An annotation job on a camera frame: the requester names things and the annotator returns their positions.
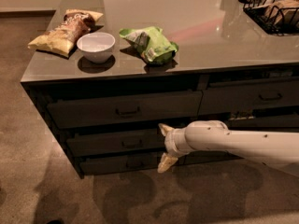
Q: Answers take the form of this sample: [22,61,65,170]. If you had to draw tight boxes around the brown bag in basket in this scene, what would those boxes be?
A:
[264,0,299,26]

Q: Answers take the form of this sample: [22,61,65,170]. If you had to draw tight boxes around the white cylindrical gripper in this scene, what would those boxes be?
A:
[157,123,191,174]

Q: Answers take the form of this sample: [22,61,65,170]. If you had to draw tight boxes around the yellow brown chip bag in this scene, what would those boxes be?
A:
[28,9,103,58]

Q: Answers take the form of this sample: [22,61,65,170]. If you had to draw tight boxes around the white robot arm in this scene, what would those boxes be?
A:
[158,120,299,176]

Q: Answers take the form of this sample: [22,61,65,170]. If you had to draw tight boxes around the black wire basket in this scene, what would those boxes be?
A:
[242,0,299,35]

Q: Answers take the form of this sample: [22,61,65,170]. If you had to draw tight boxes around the dark counter cabinet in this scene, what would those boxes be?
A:
[21,0,299,164]

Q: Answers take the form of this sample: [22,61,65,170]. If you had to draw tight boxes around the white bowl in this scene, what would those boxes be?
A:
[77,32,115,63]

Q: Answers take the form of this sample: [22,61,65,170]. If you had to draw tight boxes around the drawer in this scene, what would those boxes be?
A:
[199,79,299,115]
[225,106,299,132]
[66,126,165,157]
[47,91,202,129]
[73,147,165,176]
[178,151,239,165]

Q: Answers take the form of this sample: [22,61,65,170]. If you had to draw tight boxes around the green snack bag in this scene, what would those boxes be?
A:
[119,26,178,65]

